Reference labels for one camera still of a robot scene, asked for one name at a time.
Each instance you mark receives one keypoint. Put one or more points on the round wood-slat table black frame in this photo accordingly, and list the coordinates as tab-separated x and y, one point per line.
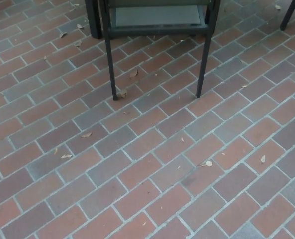
95	20

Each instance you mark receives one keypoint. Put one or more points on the black chair leg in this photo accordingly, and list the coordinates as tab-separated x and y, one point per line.
287	17

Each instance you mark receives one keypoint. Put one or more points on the black armchair with wooden armrests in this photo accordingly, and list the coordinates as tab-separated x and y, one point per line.
157	16

